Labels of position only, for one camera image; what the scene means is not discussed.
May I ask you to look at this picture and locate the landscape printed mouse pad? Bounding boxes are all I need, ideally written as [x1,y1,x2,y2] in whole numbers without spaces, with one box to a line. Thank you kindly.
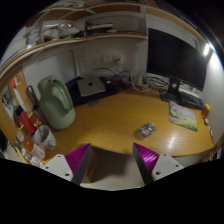
[169,101,198,132]

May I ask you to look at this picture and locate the red bottle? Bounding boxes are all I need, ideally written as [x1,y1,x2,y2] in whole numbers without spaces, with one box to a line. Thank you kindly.
[15,106,36,135]

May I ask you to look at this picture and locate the black laptop stand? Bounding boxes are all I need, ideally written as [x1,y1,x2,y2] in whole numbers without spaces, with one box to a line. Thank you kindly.
[66,77,119,107]

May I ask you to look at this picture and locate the black computer monitor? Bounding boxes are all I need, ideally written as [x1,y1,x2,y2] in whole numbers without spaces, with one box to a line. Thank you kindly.
[147,28,208,103]

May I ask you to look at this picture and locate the orange capped bottle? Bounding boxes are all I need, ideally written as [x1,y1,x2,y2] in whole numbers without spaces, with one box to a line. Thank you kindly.
[22,136,45,160]

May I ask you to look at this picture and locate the black keyboard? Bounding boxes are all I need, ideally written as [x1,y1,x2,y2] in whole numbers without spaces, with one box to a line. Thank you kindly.
[179,92,204,110]

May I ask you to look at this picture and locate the wooden wall shelf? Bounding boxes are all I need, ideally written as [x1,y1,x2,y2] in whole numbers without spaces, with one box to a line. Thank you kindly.
[0,0,205,80]

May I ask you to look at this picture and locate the transparent computer mouse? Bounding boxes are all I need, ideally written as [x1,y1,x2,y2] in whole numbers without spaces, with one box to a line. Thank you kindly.
[138,123,156,138]

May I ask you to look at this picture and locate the orange small bottle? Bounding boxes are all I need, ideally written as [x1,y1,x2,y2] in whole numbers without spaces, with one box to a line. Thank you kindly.
[201,104,210,119]

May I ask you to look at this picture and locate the green plastic jug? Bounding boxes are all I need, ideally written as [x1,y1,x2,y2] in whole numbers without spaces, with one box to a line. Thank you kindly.
[38,75,75,130]

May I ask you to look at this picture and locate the white mug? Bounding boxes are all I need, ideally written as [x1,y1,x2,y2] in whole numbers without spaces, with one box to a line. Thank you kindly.
[33,125,56,150]

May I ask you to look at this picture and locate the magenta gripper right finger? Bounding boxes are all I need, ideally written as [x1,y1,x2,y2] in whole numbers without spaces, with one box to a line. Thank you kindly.
[132,143,183,185]

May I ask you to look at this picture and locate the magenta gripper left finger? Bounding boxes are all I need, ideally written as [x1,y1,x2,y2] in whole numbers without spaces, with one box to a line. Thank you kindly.
[43,144,92,185]

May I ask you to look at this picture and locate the silver laptop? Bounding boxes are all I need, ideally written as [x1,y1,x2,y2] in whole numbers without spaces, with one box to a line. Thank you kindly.
[77,77,106,97]

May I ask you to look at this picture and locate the white wall power socket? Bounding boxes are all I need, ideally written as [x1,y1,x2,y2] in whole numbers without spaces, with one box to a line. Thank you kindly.
[102,54,122,64]

